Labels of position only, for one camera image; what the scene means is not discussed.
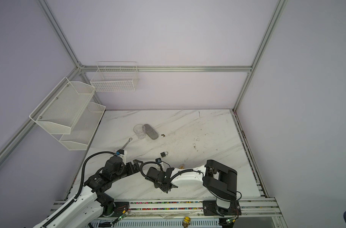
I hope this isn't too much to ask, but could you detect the grey fabric glasses case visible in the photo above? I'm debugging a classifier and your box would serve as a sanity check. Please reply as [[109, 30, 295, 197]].
[[144, 124, 159, 140]]

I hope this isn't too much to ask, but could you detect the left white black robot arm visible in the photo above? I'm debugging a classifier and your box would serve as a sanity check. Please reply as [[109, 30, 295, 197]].
[[35, 156, 143, 228]]

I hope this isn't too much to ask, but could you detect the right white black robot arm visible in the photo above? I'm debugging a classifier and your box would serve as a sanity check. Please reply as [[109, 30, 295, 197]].
[[140, 160, 242, 216]]

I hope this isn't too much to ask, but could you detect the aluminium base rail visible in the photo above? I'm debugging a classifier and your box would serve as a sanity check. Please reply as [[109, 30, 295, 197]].
[[41, 198, 289, 228]]

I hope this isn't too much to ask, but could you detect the white two-tier mesh shelf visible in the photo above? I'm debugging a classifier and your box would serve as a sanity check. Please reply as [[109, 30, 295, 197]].
[[29, 78, 106, 151]]

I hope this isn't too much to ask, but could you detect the silver wrench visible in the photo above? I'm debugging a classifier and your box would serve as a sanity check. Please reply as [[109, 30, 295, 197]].
[[115, 137, 133, 153]]

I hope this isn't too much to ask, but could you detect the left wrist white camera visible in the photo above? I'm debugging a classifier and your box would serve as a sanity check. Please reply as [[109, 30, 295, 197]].
[[115, 149, 126, 160]]

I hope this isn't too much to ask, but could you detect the clear plastic cup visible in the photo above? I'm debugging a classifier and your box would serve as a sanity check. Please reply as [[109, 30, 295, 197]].
[[133, 124, 146, 139]]

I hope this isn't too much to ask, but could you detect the black padlock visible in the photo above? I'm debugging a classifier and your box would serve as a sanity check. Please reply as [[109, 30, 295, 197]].
[[160, 151, 169, 158]]

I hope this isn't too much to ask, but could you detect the white wire basket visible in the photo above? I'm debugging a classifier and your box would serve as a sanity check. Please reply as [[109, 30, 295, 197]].
[[90, 61, 139, 92]]

